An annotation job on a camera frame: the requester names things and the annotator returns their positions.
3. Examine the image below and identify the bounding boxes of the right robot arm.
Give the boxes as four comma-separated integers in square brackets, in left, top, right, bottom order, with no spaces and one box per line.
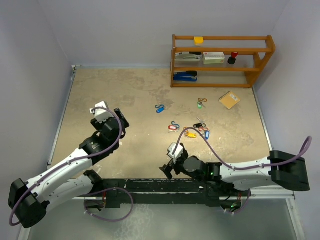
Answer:
[160,142,310,196]

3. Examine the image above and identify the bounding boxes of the yellow block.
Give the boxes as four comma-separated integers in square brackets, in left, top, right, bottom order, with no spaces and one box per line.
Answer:
[193,36,204,47]

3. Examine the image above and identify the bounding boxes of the blue key tag with keys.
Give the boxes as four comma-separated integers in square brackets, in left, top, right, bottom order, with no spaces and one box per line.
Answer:
[201,130,210,140]

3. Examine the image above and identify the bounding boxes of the black base frame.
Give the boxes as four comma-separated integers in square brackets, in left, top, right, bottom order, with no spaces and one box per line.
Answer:
[82,178,251,209]

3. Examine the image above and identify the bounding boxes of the wooden shelf rack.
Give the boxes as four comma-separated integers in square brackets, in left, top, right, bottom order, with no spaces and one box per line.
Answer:
[170,35,276,88]

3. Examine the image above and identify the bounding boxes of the blue stapler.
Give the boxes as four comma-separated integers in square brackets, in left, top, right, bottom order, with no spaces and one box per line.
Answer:
[173,71,198,82]

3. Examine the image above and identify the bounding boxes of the yellow key tag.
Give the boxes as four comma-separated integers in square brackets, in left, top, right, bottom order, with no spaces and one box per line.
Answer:
[186,132,197,139]

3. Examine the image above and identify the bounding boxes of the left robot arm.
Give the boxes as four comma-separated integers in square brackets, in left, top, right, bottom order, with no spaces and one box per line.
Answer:
[8,102,130,229]

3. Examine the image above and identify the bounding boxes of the aluminium rail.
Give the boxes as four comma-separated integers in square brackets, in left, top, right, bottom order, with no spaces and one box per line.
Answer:
[45,65,81,171]

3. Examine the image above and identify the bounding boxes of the yellow spiral notebook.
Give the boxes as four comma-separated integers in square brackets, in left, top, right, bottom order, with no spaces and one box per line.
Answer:
[218,91,241,110]

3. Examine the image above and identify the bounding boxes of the black key fob with key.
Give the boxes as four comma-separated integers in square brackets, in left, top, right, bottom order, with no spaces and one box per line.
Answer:
[193,117,207,128]

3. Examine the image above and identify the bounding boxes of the red key tag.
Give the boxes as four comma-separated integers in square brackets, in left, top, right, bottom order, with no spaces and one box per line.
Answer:
[168,125,177,130]

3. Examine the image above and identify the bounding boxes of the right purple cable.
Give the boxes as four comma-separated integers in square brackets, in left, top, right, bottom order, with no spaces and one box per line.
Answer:
[174,126,313,171]

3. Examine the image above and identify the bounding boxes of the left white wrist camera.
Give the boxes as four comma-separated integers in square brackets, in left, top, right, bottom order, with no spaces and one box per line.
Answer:
[89,101,113,124]

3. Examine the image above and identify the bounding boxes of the red black stamp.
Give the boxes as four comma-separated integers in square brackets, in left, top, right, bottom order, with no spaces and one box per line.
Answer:
[227,52,239,65]

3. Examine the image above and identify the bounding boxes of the grey stapler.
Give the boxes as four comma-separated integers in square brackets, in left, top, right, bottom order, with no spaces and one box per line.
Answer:
[174,51,202,62]

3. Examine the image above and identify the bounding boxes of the dark blue S carabiner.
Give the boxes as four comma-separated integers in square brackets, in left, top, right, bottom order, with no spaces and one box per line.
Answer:
[171,121,180,129]

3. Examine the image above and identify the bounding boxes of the white red box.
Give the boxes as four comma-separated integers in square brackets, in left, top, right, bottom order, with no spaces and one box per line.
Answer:
[202,52,225,65]

